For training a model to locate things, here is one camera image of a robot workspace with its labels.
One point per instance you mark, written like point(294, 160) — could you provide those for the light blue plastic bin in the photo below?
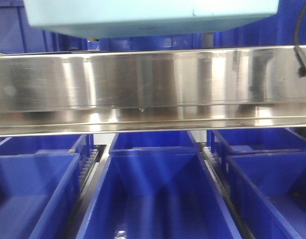
point(128, 18)

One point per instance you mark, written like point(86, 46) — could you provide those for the dark blue bin rear middle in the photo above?
point(153, 141)

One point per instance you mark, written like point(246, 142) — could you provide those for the dark blue bin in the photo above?
point(269, 193)
point(53, 144)
point(153, 141)
point(157, 196)
point(278, 29)
point(37, 194)
point(226, 142)
point(17, 36)

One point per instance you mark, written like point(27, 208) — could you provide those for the dark blue bin lower middle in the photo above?
point(157, 196)

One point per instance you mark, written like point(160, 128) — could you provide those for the white roller track right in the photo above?
point(223, 185)

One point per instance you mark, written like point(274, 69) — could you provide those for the dark blue bin rear right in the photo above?
point(226, 142)

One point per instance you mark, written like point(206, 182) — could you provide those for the metal roller track left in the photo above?
point(88, 179)

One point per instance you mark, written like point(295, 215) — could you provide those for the dark blue bin rear left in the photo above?
point(53, 144)

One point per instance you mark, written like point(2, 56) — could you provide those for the dark blue bin lower right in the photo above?
point(269, 193)

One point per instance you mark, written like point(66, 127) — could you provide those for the dark blue bin lower left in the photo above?
point(37, 194)

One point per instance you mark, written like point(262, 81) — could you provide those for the dark blue bin upper right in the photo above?
point(278, 29)

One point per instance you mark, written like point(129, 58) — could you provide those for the dark blue bin upper left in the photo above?
point(17, 36)

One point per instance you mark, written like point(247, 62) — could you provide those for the stainless steel shelf rail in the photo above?
point(102, 92)

